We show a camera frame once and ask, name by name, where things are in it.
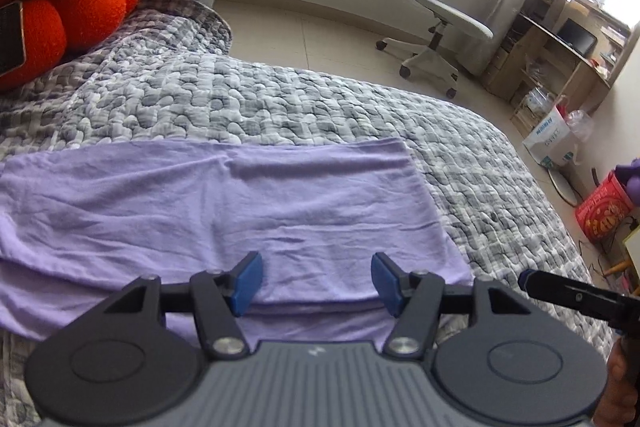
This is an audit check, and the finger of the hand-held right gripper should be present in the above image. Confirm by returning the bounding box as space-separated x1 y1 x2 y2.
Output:
517 268 591 308

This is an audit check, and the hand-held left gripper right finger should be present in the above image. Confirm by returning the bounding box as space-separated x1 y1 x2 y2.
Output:
371 252 533 358

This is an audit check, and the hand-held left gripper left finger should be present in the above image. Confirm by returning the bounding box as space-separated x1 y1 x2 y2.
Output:
104 252 264 360

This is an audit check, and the lilac garment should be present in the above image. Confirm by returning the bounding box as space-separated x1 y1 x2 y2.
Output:
0 138 473 343

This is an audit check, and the person's right hand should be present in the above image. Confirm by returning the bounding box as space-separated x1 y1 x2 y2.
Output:
592 347 632 427

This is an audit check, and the red basket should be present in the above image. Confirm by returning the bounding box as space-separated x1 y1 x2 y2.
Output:
575 171 640 244

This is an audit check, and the white round pad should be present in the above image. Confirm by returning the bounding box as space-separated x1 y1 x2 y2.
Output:
547 167 583 208

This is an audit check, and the purple plush toy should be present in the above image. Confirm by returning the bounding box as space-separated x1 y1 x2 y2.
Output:
615 159 640 208

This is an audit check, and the white paper bag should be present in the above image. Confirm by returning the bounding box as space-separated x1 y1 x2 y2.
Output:
522 104 583 168

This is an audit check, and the clear plastic bag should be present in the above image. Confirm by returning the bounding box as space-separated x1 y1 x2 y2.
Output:
565 109 597 144

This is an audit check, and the grey checkered quilt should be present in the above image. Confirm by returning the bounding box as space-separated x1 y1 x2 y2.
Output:
0 0 613 427

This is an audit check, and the wooden desk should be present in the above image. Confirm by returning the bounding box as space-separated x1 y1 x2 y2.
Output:
480 0 633 128

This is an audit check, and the black monitor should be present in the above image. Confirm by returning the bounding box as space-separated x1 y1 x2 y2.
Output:
557 17 599 58

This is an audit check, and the white grey office chair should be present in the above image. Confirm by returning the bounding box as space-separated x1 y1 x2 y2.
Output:
375 0 496 100

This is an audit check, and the smartphone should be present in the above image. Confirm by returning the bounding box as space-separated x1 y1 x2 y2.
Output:
0 1 27 75

